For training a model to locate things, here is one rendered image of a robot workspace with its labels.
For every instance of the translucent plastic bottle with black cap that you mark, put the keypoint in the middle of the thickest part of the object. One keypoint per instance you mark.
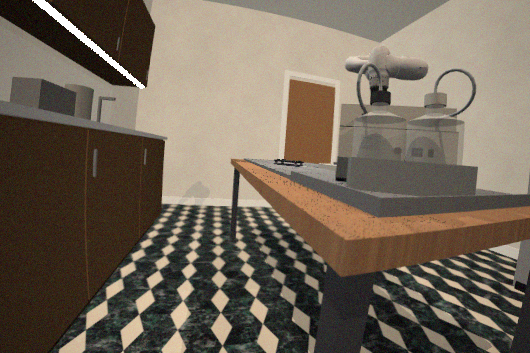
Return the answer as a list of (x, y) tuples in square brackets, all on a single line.
[(379, 134)]

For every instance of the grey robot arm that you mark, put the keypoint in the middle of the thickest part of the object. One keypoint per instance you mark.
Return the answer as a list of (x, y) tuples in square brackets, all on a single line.
[(403, 68)]

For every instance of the translucent plastic bottle with grey cap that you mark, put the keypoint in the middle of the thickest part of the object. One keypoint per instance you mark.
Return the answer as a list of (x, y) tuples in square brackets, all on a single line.
[(435, 137)]

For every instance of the grey curved hose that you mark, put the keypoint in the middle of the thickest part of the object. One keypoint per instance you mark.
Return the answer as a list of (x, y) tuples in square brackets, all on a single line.
[(473, 87), (359, 81)]

